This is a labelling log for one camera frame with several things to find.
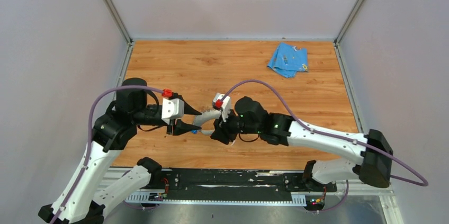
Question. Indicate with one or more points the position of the folded blue cloth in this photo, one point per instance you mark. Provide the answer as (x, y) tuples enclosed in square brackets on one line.
[(287, 60)]

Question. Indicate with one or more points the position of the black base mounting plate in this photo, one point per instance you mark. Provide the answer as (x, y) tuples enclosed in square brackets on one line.
[(202, 184)]

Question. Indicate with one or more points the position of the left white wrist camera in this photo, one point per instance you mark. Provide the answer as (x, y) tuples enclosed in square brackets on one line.
[(172, 109)]

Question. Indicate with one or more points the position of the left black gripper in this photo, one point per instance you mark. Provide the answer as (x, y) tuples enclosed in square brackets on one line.
[(180, 127)]

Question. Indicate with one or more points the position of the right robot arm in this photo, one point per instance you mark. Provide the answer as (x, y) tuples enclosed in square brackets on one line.
[(361, 156)]

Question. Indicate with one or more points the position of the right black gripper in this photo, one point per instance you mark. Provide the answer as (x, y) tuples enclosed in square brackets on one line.
[(223, 136)]

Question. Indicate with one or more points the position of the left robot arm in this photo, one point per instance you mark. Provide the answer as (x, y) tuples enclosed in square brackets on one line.
[(136, 104)]

